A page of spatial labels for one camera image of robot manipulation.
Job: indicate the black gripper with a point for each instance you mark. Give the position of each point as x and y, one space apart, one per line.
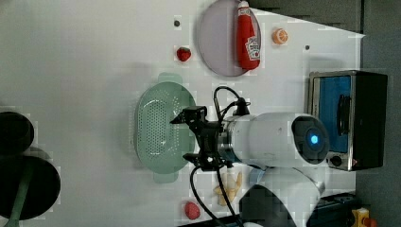
206 133

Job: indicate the green plastic strainer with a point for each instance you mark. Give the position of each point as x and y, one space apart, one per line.
160 145

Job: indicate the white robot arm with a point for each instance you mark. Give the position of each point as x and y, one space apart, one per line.
289 149

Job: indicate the peeled toy banana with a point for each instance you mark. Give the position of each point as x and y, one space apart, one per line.
231 183

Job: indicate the pink toy strawberry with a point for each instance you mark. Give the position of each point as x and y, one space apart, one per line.
191 210

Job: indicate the blue plastic cup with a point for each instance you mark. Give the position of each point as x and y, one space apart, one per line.
255 175

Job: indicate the red toy strawberry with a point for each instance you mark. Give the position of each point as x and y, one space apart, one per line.
183 54

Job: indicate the lilac round plate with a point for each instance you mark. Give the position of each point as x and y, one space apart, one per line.
217 37

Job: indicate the red ketchup bottle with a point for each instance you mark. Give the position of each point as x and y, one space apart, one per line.
247 46

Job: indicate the orange half toy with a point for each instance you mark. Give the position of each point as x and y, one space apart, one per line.
279 36

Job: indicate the black round base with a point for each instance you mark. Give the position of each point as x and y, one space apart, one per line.
44 187

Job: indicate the black toaster oven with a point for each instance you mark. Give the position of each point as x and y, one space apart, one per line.
352 106

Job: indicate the black round weight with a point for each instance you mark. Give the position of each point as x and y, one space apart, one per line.
16 133

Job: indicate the yellow clamp block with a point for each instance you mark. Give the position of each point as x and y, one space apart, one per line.
363 219

